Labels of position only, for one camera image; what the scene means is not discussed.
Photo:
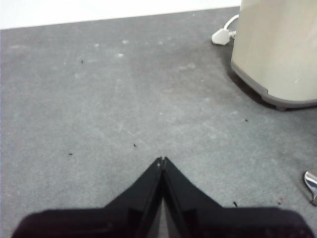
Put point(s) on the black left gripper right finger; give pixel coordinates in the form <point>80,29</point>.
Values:
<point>223,223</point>

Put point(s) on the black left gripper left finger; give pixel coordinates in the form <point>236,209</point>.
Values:
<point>104,220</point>

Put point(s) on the shiny metal toast rack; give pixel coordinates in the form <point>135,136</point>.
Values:
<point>311,181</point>

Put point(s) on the cream two-slot toaster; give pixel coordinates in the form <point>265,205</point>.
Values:
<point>277,49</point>

